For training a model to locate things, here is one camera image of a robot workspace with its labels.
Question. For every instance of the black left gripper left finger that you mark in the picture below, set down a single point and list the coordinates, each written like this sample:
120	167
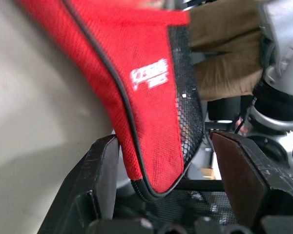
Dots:
92	175

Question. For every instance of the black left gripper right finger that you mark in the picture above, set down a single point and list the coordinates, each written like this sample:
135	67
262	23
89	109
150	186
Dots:
244	170

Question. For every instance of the red table tennis paddle case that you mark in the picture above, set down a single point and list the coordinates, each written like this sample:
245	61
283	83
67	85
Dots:
141	97

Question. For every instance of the khaki brown trousers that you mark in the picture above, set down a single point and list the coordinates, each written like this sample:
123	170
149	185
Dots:
224	48

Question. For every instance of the silver robot body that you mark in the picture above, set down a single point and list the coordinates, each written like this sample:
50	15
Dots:
280	48

